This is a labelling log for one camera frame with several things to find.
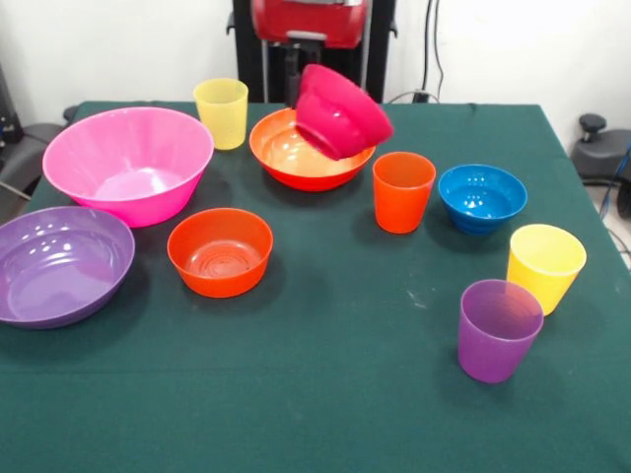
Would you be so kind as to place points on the purple bowl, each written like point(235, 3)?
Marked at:
point(59, 266)

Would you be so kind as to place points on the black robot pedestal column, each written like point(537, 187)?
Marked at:
point(380, 49)

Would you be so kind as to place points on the small pink-red bowl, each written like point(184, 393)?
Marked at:
point(345, 118)

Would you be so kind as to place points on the dark green tablecloth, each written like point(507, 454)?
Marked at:
point(315, 394)

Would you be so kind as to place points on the bright yellow cup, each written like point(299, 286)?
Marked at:
point(542, 276)

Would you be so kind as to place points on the small orange bowl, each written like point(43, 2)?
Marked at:
point(219, 281)

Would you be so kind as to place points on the large orange bowl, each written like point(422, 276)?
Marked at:
point(305, 172)

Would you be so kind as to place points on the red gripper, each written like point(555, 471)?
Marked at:
point(310, 17)

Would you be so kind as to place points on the purple cup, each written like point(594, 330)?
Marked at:
point(493, 350)

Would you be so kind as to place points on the pale yellow cup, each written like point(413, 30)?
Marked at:
point(222, 118)

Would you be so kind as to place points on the large pink bowl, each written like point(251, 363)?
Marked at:
point(123, 162)

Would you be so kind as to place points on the black pedestal foot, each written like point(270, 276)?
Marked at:
point(601, 153)
point(34, 143)

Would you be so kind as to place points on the small blue bowl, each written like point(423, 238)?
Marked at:
point(480, 197)

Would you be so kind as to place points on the orange cup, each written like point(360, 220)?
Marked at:
point(401, 207)

